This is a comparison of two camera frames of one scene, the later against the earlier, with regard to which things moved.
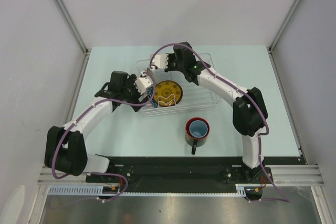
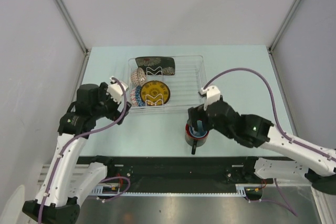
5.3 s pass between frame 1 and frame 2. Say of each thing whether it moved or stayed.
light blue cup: stayed
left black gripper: moved
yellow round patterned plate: moved
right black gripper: moved
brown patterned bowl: moved
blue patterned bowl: moved
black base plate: stayed
